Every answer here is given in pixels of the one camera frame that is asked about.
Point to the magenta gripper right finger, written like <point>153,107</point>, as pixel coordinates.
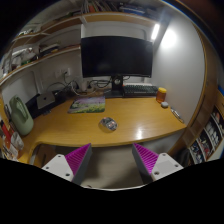
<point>152,165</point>

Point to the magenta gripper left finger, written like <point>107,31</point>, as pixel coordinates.
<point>71,167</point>

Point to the colourful landscape mouse pad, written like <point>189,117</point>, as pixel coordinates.
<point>88,105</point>

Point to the silver mac mini computer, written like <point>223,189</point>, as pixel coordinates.
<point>45,99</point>

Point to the black computer monitor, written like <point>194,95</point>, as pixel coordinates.
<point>116,57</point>

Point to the wooden bookcase at right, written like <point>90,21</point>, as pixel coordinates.
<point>205,131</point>

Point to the flat item on desk edge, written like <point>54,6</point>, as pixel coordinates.
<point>177,115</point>

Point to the small grey round object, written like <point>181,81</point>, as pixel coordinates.
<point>164,105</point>

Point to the colourful packets at left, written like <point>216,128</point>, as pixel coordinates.
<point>12,142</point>

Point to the black box under mac mini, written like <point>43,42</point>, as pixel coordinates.
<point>35,111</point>

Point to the orange jar with yellow lid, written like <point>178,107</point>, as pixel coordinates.
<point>161,94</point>

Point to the black mechanical keyboard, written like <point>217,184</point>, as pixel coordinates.
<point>139,90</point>

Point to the white wall power socket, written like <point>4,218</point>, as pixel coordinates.
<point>62,72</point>

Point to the lower wooden wall shelf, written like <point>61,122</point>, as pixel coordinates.
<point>28,65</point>

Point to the wooden wall shelf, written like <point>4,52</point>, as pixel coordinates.
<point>54,26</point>
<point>28,65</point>

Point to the wall light strip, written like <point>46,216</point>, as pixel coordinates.
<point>155,32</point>

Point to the upper wooden wall shelf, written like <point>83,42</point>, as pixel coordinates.
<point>54,26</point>

